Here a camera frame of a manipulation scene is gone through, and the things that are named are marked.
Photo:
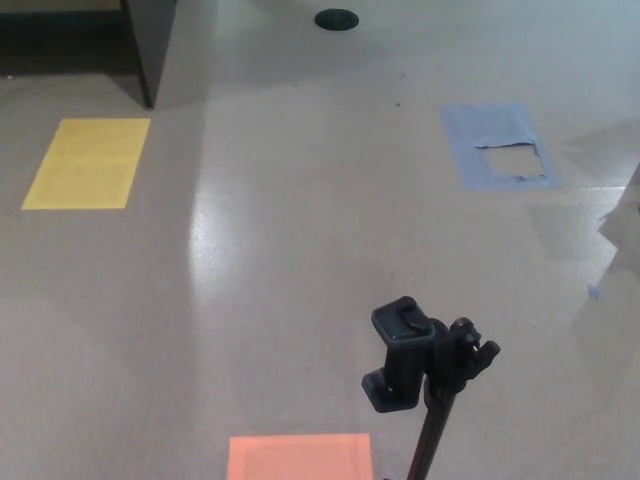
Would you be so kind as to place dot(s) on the torn blue paper sheet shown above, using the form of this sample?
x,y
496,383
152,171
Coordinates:
x,y
475,125

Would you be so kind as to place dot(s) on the black tripod phone stand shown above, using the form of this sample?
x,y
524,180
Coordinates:
x,y
400,360

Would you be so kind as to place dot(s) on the small blue tape piece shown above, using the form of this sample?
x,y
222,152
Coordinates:
x,y
594,292

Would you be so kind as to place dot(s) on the black round floor disc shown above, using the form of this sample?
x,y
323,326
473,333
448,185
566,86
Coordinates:
x,y
336,18

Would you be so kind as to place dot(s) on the yellow paper sheet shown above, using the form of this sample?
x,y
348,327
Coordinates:
x,y
85,165

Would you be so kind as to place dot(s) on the orange paper sheet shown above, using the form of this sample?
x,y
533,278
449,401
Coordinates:
x,y
300,457

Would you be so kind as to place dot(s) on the dark desk side panel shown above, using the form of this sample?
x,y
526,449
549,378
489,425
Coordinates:
x,y
150,45

